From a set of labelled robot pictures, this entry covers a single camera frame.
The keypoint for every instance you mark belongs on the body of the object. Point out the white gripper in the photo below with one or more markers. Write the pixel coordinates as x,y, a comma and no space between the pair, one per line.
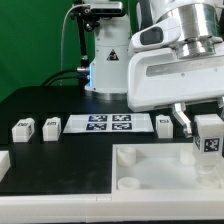
164,71

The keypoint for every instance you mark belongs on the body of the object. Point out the white square tabletop part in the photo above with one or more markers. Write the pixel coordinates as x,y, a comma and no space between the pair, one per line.
162,166

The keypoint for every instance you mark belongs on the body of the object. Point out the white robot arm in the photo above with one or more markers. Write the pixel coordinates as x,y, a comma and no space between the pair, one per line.
197,17

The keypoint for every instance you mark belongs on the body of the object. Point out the white sheet with tags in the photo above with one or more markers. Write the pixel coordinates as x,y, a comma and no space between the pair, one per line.
102,123

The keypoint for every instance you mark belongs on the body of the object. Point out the white left fence block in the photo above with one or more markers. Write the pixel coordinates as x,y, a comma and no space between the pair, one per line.
4,163

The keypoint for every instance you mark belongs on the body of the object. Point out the grey camera on stand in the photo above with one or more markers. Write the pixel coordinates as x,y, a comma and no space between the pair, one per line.
107,8

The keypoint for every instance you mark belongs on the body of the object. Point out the black camera stand pole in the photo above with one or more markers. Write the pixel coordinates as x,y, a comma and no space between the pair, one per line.
83,72

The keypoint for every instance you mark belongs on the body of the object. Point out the white front fence wall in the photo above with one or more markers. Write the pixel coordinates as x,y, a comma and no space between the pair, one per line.
121,206

